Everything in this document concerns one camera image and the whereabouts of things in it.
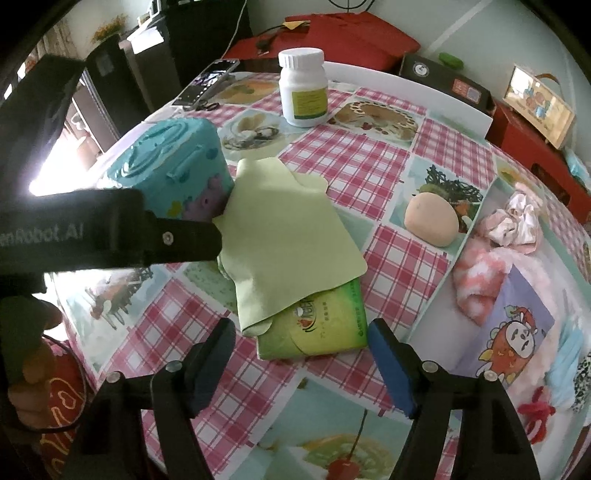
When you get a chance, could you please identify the red hair tie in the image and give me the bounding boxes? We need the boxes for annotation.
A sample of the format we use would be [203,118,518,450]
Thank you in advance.
[517,386,558,446]

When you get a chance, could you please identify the blue face mask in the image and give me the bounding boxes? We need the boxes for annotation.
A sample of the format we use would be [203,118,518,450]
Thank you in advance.
[545,319,586,410]

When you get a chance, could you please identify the purple baby wipes pack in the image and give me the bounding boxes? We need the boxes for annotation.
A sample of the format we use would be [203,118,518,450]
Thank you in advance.
[454,267,554,387]

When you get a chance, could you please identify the leopard print scrunchie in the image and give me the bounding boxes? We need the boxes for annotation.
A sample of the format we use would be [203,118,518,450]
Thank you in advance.
[572,353,591,412]

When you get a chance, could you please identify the light green cloth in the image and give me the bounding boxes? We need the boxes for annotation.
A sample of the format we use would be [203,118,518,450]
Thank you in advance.
[214,157,368,337]

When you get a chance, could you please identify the pink fluffy towel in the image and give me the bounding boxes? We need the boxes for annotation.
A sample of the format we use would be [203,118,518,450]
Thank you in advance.
[452,238,558,326]

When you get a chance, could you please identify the pink white satin scrunchie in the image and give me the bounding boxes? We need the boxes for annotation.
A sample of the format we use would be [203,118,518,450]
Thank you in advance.
[476,182,545,254]

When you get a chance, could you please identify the person's hand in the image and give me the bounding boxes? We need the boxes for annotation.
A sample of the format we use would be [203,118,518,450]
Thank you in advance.
[1,295,62,443]

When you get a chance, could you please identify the black smartphone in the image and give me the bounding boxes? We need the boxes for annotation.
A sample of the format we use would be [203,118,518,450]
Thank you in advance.
[172,59,240,109]

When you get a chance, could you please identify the teal shallow cardboard tray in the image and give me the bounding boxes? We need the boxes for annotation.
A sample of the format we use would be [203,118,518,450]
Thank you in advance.
[406,179,590,479]

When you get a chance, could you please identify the black cabinet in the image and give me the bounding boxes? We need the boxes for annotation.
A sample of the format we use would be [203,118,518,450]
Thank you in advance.
[64,1,252,151]

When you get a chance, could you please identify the white pill bottle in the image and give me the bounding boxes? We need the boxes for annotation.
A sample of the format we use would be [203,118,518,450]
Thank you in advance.
[277,47,329,128]

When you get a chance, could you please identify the patterned cake tablecloth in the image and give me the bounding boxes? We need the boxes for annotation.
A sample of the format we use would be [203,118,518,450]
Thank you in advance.
[51,69,590,479]

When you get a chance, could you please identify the large red gift bag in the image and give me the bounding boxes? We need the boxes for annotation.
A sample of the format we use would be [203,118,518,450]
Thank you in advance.
[224,12,421,72]

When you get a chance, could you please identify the blue wet wipes pack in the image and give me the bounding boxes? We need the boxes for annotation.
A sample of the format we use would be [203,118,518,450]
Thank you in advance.
[563,147,591,193]

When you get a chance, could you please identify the black box with dial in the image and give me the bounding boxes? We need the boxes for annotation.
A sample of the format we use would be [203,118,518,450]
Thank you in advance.
[399,53,495,116]

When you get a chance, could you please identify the green dumbbell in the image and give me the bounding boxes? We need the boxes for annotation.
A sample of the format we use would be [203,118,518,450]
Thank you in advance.
[438,52,464,71]

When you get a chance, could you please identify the black wall cable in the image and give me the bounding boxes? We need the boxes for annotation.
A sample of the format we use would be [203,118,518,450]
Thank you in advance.
[327,0,376,13]

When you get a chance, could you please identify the red carton with handle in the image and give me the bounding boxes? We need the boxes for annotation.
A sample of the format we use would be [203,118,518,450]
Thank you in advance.
[486,100,590,226]

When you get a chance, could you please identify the wooden box with strap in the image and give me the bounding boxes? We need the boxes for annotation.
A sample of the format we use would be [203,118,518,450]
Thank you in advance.
[503,64,576,150]

